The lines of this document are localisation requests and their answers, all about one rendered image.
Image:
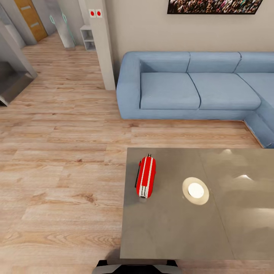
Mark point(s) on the stairs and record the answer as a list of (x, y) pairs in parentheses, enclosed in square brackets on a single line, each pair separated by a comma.
[(12, 83)]

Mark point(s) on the standing mirror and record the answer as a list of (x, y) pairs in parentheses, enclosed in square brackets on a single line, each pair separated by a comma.
[(59, 19)]

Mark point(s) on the door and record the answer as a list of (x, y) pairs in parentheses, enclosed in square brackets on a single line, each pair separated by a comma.
[(32, 19)]

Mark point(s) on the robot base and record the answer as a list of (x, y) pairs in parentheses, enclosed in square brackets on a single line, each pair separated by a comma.
[(104, 268)]

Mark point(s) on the radio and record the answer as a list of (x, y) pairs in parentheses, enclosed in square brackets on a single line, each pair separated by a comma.
[(145, 177)]

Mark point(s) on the coffee table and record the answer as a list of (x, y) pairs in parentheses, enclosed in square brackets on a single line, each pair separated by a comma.
[(206, 204)]

